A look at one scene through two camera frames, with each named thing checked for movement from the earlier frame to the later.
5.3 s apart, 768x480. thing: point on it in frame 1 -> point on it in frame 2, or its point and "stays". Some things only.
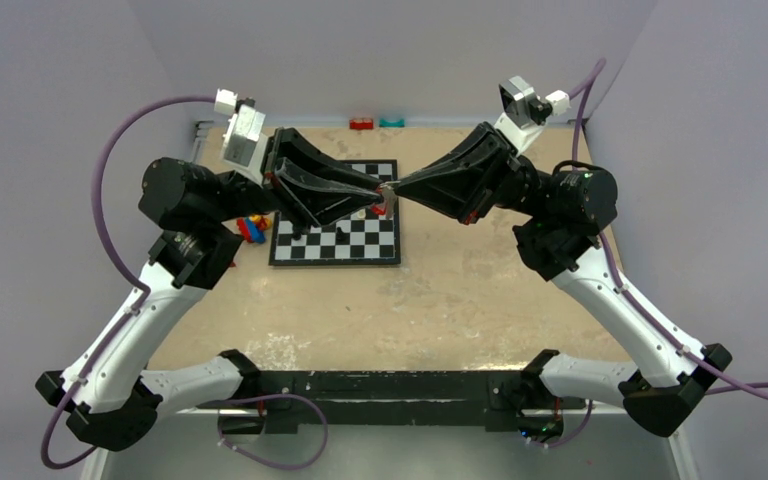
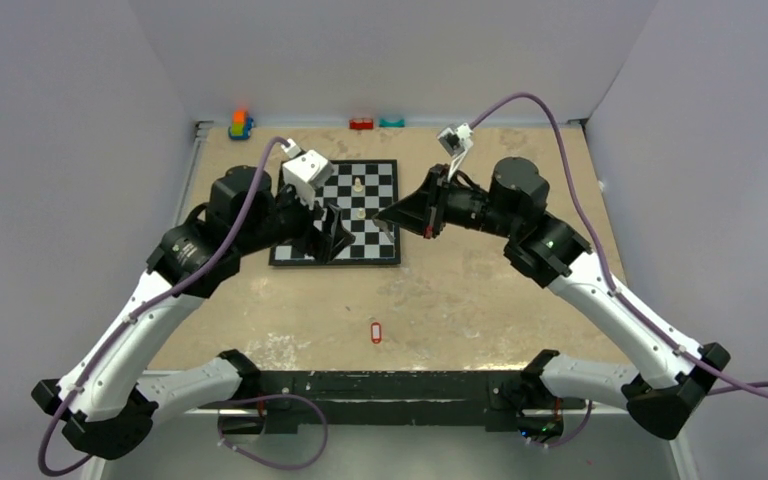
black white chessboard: (360, 237) stays
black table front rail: (287, 399) stays
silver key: (390, 197) -> (383, 225)
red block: (361, 124) stays
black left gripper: (306, 203) -> (317, 242)
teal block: (385, 123) stays
